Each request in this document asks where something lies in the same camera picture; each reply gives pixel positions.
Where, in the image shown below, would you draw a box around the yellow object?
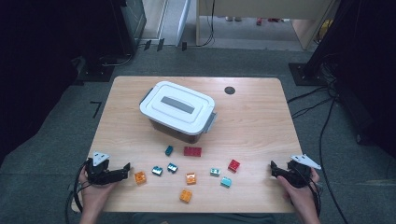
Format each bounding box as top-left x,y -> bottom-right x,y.
317,19 -> 334,43

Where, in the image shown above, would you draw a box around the long black floor cable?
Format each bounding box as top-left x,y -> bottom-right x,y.
318,96 -> 349,224

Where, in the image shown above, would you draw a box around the light wooden desk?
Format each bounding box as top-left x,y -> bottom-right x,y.
195,0 -> 339,50

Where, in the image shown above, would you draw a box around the black stand base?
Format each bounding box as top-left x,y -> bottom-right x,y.
76,55 -> 116,83
288,63 -> 328,87

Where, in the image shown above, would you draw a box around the black hanging cable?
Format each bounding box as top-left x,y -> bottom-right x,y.
199,0 -> 217,48

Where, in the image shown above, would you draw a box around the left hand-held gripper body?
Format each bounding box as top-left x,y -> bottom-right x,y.
84,151 -> 111,187

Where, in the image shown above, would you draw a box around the person's left hand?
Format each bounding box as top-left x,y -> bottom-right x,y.
78,169 -> 120,216

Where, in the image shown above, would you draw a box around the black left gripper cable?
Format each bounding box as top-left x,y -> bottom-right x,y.
64,160 -> 92,224

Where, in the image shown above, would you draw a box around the person's dark trousers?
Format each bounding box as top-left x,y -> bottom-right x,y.
134,213 -> 276,224

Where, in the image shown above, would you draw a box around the clear brown plastic storage box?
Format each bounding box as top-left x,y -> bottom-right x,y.
139,88 -> 218,145

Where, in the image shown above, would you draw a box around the long red brick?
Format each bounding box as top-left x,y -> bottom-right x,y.
183,146 -> 203,158

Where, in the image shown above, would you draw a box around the square red brick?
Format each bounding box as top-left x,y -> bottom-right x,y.
227,159 -> 241,174

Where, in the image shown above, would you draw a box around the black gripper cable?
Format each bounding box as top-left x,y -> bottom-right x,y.
64,160 -> 92,224
306,174 -> 322,217

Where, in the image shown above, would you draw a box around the white box lid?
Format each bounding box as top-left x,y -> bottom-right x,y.
138,80 -> 217,136

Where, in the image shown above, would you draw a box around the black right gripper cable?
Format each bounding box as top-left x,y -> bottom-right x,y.
306,174 -> 322,217

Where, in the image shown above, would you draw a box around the black angled floor tape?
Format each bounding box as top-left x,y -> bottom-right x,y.
90,100 -> 103,119

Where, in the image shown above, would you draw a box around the dark curtain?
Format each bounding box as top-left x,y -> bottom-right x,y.
0,0 -> 125,162
311,0 -> 396,160

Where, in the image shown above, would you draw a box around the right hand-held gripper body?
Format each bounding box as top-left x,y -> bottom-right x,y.
287,154 -> 322,189

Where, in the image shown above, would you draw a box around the person's right hand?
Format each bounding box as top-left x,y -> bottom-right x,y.
276,170 -> 321,216

